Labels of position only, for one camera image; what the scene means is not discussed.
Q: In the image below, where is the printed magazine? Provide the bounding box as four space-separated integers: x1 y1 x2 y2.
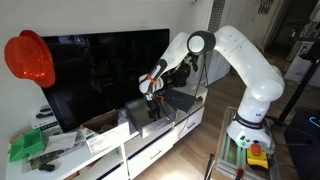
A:
21 148 85 175

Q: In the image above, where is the black stand pole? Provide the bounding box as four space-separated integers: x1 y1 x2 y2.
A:
276 39 320 125

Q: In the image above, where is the black case with blue light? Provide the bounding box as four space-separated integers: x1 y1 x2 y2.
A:
283 107 320 180

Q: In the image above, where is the yellow emergency stop box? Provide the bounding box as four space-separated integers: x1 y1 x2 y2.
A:
246 143 270 170

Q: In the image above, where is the white paper sheet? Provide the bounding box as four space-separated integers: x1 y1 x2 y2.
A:
44 131 79 153

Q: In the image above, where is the open white cardboard box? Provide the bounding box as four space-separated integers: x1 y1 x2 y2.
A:
79 109 131 156

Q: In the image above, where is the white router box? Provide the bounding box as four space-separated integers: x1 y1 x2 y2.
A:
30 104 63 136

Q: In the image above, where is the dark book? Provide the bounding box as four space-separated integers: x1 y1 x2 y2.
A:
163 88 197 114

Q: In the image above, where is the small black object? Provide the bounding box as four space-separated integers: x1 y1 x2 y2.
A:
38 163 56 173

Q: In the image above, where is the white tall appliance with grille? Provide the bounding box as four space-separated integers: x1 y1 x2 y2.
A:
204 0 236 86

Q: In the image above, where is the black flat screen television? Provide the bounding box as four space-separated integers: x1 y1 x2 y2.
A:
39 28 171 134

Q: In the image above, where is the grey shoe box base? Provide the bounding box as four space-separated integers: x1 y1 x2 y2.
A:
124 96 178 139

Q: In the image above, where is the white TV cabinet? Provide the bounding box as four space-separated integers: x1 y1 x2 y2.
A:
4 81 210 180

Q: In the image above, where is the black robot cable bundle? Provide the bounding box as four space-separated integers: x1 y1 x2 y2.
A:
177 53 210 141

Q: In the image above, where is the red handled clamp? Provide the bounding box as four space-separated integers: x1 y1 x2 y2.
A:
234 167 246 180

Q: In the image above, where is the green plastic tray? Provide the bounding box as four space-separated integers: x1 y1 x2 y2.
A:
8 128 48 164

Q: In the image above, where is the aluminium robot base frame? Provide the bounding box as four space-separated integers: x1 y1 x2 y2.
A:
214 106 282 180

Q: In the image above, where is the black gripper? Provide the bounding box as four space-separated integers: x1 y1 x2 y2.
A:
143 92 164 121

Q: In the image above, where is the potted green plant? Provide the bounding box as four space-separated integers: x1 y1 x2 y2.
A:
168 54 201 89

